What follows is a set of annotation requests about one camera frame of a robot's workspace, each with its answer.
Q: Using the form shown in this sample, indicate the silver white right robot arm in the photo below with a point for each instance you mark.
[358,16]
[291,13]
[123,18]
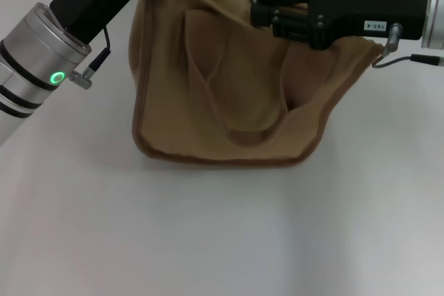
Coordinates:
[435,11]

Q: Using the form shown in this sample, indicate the khaki canvas food bag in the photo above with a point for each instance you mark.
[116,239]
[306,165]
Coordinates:
[225,102]

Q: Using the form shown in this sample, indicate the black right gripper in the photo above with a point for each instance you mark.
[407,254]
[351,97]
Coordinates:
[347,8]

